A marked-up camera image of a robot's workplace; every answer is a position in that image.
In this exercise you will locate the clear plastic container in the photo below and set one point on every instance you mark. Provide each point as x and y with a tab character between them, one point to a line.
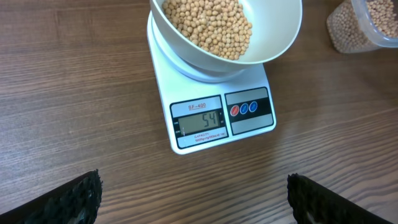
357	31

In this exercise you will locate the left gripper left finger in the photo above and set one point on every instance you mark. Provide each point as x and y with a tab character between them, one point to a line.
77	201

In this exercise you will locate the white bowl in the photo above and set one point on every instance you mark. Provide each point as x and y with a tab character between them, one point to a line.
275	26

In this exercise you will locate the white digital kitchen scale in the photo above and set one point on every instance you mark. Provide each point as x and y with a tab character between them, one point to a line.
199	115

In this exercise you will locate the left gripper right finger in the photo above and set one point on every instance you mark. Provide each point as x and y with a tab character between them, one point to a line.
314	203

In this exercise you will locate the soybeans in bowl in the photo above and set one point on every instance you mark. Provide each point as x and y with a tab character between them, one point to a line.
216	26

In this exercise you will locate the soybeans in container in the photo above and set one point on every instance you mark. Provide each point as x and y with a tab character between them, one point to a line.
382	15

